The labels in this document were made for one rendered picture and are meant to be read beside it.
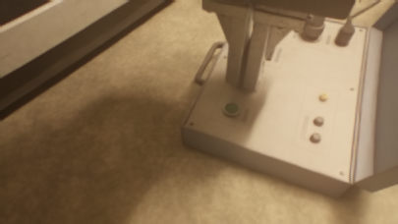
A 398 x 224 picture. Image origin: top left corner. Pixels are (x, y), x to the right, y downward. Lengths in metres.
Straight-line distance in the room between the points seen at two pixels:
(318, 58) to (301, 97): 0.11
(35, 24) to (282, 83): 0.44
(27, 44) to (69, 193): 0.26
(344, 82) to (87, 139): 0.48
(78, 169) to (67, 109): 0.14
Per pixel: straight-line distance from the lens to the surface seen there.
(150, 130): 0.57
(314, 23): 0.66
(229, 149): 0.49
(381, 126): 0.56
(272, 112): 0.53
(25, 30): 0.58
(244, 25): 0.45
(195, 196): 0.50
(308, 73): 0.61
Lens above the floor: 0.47
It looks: 53 degrees down
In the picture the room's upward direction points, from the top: 1 degrees counter-clockwise
